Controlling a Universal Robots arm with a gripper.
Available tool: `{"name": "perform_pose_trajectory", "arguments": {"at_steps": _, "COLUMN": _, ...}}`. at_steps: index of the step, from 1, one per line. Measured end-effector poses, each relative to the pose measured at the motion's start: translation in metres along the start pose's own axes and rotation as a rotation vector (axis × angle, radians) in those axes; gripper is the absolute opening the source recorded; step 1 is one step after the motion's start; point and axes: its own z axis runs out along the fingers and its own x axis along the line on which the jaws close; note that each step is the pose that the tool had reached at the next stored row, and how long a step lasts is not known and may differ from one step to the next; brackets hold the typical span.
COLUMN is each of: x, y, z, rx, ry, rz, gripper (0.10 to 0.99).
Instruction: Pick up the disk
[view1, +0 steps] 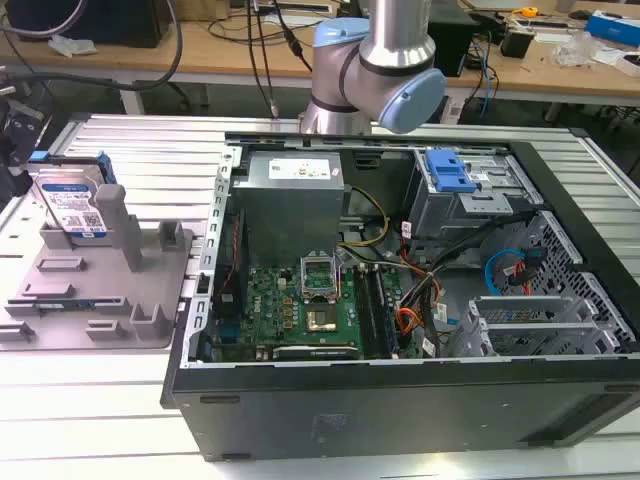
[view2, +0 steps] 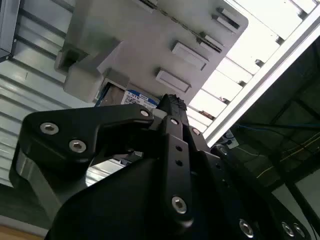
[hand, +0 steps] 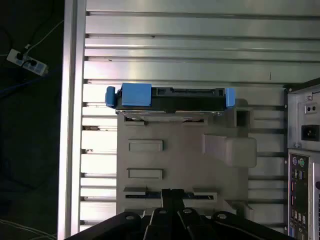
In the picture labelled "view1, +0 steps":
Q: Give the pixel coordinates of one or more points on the hard disk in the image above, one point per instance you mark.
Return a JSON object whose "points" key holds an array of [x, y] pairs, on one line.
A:
{"points": [[70, 200]]}

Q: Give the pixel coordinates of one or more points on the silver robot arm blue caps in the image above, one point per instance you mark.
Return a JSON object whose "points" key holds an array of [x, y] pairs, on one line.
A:
{"points": [[395, 47]]}

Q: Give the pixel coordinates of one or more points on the grey metal disk bay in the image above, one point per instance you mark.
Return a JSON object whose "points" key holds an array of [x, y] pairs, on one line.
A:
{"points": [[530, 325]]}

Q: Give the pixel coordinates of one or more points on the clear plastic bag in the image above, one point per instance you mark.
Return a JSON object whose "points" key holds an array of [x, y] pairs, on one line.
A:
{"points": [[72, 45]]}

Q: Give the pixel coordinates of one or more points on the grey parts rack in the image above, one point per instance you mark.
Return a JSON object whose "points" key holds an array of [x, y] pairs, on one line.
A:
{"points": [[95, 280]]}

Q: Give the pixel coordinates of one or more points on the RAM stick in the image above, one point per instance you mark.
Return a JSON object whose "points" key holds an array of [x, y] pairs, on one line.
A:
{"points": [[75, 302]]}

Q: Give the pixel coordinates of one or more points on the wooden desk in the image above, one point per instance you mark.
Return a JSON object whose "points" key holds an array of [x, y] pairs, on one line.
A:
{"points": [[225, 55]]}

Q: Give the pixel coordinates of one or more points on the grey power supply unit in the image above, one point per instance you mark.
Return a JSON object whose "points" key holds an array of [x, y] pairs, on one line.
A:
{"points": [[287, 210]]}

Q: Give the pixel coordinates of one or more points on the green motherboard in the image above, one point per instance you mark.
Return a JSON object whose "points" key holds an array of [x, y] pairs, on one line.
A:
{"points": [[280, 305]]}

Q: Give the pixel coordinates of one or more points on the black expansion slot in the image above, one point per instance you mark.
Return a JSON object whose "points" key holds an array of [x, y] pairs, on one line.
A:
{"points": [[315, 352]]}

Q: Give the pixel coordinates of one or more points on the black RAM slot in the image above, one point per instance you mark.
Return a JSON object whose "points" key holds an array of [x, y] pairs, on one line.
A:
{"points": [[367, 310], [385, 310]]}

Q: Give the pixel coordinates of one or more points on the blue drive latch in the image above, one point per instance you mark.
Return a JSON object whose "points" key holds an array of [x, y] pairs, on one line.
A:
{"points": [[450, 170]]}

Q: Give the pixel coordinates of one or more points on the black open PC case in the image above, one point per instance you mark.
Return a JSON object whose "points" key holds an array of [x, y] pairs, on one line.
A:
{"points": [[380, 415]]}

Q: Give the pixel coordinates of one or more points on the grey metal drive cage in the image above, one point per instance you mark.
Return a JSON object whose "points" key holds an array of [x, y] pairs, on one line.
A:
{"points": [[465, 205]]}

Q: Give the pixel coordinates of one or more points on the small black box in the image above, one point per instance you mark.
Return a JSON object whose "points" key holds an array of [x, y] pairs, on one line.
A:
{"points": [[517, 42]]}

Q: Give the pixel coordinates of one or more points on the crumpled clear plastic packaging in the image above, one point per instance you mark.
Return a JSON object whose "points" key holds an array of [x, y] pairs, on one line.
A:
{"points": [[575, 50]]}

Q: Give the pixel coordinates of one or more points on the blue cardboard box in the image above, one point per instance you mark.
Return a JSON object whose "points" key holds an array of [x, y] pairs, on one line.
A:
{"points": [[612, 30]]}

